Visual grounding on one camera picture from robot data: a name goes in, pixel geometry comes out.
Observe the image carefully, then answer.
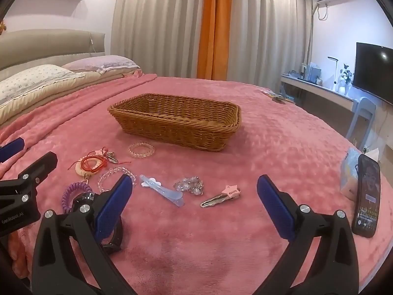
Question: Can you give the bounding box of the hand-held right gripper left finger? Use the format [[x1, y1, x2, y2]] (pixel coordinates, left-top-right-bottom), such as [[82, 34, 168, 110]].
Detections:
[[31, 174, 139, 295]]

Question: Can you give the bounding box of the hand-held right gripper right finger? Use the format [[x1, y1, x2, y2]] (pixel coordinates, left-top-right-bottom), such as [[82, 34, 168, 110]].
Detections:
[[255, 175, 360, 295]]

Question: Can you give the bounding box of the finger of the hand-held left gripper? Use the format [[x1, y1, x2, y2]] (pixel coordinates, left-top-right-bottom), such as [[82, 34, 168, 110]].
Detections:
[[0, 138, 26, 163], [0, 151, 59, 205]]

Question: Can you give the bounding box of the clear bead bracelet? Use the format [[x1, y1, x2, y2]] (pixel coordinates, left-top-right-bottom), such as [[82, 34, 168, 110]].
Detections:
[[98, 166, 136, 192]]

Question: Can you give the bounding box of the black hair accessory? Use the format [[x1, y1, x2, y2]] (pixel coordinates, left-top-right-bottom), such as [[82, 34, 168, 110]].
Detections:
[[100, 217, 123, 254]]

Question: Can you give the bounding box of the white scrunchie hair tie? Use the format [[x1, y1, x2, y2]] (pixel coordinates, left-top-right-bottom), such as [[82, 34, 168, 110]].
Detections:
[[75, 157, 106, 179]]

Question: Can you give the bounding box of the purple spiral hair tie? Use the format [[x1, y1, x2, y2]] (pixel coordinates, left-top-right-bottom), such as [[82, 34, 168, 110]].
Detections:
[[62, 182, 93, 213]]

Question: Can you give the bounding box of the red cord bracelet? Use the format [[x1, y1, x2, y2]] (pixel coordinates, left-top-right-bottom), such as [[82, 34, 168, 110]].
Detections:
[[68, 152, 109, 173]]

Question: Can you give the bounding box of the pink star hair clip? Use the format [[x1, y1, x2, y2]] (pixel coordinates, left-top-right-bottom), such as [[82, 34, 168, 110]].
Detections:
[[200, 185, 240, 208]]

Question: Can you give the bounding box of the light blue hair clip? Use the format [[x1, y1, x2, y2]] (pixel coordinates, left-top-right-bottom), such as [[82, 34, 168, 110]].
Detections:
[[140, 174, 185, 208]]

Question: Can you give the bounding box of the pink bead bracelet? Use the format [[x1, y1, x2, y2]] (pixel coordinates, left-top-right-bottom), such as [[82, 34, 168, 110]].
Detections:
[[128, 142, 156, 159]]

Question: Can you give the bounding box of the small clear hair clip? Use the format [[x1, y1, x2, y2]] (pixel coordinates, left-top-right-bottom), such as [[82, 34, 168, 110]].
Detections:
[[173, 176, 205, 196]]

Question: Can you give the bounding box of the brown wicker basket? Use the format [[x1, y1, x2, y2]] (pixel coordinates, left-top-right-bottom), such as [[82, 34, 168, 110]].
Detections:
[[107, 94, 241, 152]]

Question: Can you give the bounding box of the pink fleece blanket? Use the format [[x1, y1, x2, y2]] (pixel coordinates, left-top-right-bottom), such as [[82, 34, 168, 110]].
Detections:
[[0, 74, 393, 295]]

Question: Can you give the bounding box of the beige folded quilt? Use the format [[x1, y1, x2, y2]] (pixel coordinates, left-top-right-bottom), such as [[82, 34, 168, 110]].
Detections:
[[0, 71, 102, 125]]

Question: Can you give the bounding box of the white floral pillow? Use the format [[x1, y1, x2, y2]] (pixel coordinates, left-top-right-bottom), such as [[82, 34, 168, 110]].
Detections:
[[0, 64, 88, 105]]

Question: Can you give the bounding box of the light blue tissue pack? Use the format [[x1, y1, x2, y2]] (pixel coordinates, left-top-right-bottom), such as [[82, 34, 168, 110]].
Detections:
[[339, 147, 360, 199]]

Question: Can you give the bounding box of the black smartphone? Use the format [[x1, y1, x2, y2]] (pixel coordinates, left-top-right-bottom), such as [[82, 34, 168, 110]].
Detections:
[[351, 154, 381, 238]]

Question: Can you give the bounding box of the beige padded headboard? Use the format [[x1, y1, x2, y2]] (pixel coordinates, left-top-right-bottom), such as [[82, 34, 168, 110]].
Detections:
[[0, 29, 106, 71]]

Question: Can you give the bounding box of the lavender pillow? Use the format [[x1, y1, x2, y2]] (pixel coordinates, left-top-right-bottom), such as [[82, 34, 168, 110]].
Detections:
[[61, 55, 142, 75]]

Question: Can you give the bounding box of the white long desk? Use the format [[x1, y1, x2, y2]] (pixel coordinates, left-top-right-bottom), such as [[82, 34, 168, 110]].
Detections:
[[280, 73, 373, 120]]

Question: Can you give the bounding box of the light blue chair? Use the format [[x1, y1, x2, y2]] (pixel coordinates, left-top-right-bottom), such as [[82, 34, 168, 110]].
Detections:
[[345, 97, 377, 149]]

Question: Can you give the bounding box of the stack of books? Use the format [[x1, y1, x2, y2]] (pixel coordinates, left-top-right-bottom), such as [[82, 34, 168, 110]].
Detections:
[[302, 62, 322, 83]]

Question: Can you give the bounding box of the white desk lamp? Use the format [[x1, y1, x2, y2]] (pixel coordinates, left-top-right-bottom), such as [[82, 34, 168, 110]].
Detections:
[[327, 56, 344, 92]]

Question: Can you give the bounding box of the white flower vase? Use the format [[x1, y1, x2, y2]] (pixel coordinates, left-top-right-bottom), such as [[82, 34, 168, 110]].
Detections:
[[339, 64, 355, 96]]

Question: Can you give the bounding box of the beige curtain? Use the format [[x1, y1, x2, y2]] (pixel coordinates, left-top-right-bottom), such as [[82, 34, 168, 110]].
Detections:
[[111, 0, 209, 79], [227, 0, 314, 94]]

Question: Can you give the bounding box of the orange curtain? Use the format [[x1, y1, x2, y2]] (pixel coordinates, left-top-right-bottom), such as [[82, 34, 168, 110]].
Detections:
[[196, 0, 234, 80]]

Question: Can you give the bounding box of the black wall television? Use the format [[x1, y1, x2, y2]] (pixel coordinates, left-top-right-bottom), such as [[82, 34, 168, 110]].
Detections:
[[351, 42, 393, 106]]

